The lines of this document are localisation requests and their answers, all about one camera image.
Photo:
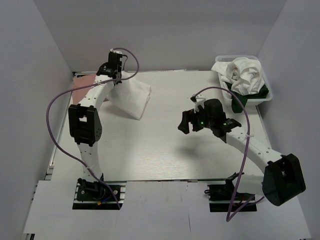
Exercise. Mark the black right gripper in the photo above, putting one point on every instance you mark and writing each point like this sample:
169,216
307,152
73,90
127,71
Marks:
190,116

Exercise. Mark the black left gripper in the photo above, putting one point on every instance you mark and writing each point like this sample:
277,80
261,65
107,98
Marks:
120,69

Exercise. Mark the white t-shirt red print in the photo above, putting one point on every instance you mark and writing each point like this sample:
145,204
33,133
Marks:
131,96

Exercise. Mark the white t-shirt green print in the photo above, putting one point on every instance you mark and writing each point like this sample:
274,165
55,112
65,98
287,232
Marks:
245,82

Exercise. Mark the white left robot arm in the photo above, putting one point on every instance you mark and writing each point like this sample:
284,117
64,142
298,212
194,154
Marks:
84,121

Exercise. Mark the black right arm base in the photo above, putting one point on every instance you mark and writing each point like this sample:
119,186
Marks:
219,196

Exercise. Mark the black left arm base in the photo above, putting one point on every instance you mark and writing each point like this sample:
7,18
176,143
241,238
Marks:
96,196

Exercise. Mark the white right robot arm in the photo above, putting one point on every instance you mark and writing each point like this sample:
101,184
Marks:
282,177

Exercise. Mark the white plastic basket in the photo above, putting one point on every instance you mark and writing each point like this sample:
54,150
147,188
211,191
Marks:
245,82

